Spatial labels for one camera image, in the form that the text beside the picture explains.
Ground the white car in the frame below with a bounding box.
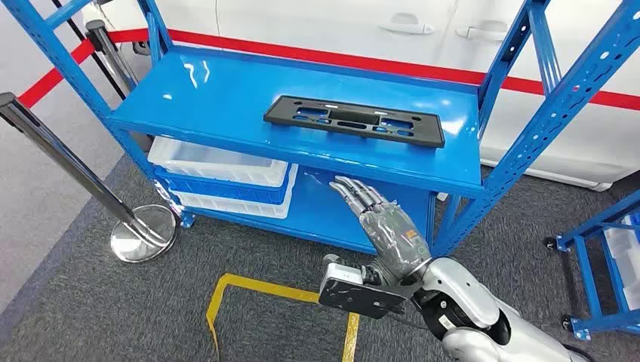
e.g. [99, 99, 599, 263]
[82, 0, 640, 192]

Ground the chrome stanchion post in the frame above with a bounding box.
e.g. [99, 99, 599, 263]
[85, 20, 138, 94]
[0, 92, 180, 264]

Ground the blue metal shelf rack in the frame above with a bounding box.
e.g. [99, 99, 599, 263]
[0, 0, 640, 256]

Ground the white plastic bin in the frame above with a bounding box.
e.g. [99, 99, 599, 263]
[147, 136, 290, 189]
[604, 212, 640, 311]
[170, 164, 300, 219]

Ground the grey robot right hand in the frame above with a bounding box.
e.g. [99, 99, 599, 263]
[322, 176, 432, 288]

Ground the blue plastic bin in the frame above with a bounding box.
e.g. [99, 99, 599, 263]
[153, 164, 294, 206]

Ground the black barrier belt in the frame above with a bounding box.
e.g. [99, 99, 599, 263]
[50, 0, 127, 101]

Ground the red barrier belt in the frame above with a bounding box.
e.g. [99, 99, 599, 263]
[17, 28, 640, 112]

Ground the black plastic plate frame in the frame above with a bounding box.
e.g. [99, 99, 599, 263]
[263, 94, 446, 149]

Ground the blue wheeled shelf rack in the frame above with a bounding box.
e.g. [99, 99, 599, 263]
[543, 189, 640, 341]

